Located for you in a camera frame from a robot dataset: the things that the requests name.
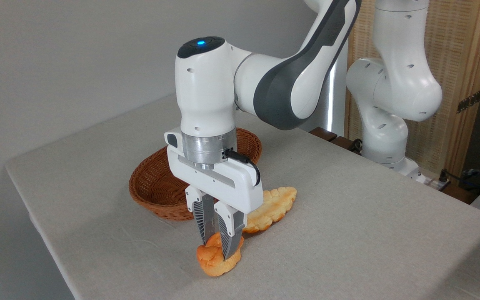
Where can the dark metal hinge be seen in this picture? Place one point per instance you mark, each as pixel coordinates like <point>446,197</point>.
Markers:
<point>469,101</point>

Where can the white light strip post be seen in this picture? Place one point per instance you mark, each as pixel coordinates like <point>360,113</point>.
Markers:
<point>335,104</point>

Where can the wooden rattan folding screen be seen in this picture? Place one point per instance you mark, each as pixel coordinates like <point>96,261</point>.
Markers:
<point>461,50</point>

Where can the dark brown wooden block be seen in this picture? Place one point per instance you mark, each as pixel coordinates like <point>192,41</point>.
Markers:
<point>323,133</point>
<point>343,143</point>

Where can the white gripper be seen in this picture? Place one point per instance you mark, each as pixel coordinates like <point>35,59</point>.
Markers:
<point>231,187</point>

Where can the long braided bread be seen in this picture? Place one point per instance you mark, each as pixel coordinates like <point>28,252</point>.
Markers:
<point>275,204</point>

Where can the brown wicker basket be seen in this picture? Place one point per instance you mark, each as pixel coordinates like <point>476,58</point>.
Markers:
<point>152,183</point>

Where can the round orange bread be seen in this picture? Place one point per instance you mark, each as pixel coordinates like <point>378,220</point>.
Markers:
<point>213,260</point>

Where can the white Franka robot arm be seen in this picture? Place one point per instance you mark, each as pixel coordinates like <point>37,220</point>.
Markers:
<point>206,91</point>

